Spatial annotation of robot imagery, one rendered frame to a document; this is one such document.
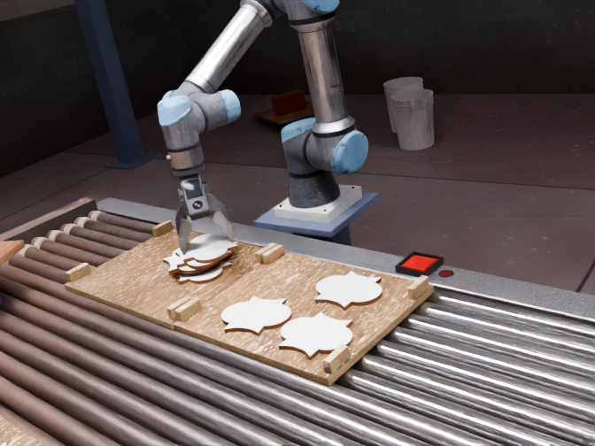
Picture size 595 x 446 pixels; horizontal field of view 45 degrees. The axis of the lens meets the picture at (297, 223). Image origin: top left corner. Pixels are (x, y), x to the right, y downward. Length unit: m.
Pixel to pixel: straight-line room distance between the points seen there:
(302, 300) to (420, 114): 3.72
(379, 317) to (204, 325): 0.35
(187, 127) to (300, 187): 0.53
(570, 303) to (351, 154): 0.72
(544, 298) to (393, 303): 0.29
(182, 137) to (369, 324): 0.58
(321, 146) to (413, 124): 3.27
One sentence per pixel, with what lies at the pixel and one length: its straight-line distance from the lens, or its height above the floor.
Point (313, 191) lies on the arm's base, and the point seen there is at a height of 0.94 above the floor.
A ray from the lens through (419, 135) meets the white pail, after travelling 5.16.
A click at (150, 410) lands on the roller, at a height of 0.92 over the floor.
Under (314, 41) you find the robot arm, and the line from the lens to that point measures 1.81.
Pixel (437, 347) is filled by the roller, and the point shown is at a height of 0.91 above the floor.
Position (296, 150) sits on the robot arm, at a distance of 1.97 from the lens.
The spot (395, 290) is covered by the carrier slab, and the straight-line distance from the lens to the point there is 1.46.
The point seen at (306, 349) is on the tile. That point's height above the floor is 0.95.
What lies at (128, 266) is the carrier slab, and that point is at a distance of 1.82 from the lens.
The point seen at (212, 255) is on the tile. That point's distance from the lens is 1.64.
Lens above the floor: 1.65
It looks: 23 degrees down
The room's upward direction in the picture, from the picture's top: 10 degrees counter-clockwise
